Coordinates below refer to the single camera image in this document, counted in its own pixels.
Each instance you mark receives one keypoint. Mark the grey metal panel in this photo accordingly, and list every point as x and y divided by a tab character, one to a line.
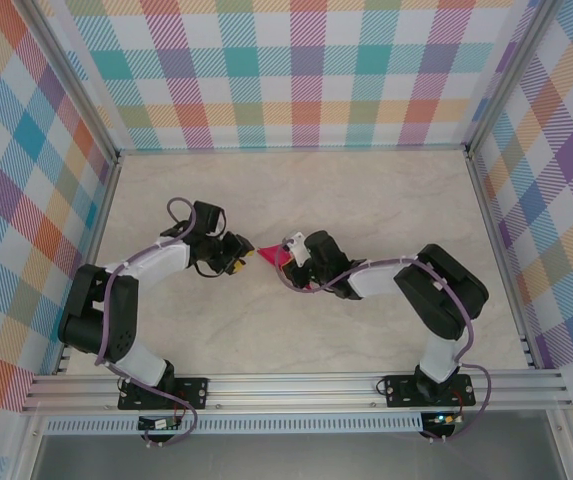
291	460

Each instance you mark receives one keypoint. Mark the green right circuit board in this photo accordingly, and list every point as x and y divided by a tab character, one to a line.
443	419

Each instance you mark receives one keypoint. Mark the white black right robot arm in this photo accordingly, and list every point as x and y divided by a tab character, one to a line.
381	280

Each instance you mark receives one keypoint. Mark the aluminium rail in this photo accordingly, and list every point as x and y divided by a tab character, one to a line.
88	265
291	392
504	260

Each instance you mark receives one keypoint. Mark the aluminium left frame post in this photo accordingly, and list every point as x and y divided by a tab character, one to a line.
76	85

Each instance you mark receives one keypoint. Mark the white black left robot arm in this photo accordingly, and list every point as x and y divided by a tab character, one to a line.
156	265

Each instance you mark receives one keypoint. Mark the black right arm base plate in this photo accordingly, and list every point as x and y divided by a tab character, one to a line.
398	397

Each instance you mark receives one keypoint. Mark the pink paper sheet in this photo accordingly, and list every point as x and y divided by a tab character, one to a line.
270	254

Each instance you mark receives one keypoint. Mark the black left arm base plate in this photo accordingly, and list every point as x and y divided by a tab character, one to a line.
196	392

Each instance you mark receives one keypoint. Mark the black round mounting disc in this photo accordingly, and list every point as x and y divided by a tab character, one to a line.
428	433
153	439

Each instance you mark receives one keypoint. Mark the green circuit board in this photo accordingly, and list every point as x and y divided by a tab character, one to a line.
443	419
158	424

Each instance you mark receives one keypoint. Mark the green left circuit board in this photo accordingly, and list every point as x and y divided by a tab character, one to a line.
158	424

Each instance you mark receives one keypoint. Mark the aluminium right side rail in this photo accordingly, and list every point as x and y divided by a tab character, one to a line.
504	260

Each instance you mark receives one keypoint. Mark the aluminium right frame post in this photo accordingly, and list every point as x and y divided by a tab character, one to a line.
508	80

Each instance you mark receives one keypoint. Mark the aluminium front rail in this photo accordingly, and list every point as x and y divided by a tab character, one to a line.
291	392

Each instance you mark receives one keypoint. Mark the aluminium left side rail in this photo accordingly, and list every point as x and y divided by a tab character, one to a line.
88	265

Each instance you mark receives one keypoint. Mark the aluminium frame post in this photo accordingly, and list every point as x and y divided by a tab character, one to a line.
76	85
508	80

